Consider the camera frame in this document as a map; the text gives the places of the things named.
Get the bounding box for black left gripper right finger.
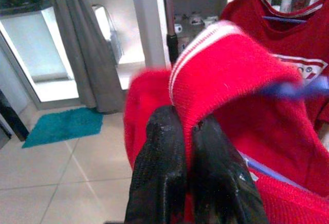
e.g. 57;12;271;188
189;115;270;224

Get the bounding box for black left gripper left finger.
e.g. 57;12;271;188
124;105;188;224

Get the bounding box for red knit sweater white stripes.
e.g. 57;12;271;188
123;20;329;224

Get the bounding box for teal floor mat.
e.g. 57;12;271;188
21;106;104;149

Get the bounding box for grey curtain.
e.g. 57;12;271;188
48;0;126;114

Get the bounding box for red printed t-shirt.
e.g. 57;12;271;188
220;0;329;129

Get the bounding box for silver clothes rack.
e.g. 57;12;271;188
159;0;180;68

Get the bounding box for dark cluttered counter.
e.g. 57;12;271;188
0;0;53;16

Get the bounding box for glass door aluminium frame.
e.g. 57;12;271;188
0;5;81;110

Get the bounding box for grey wall niche shelf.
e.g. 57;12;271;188
170;0;229;55

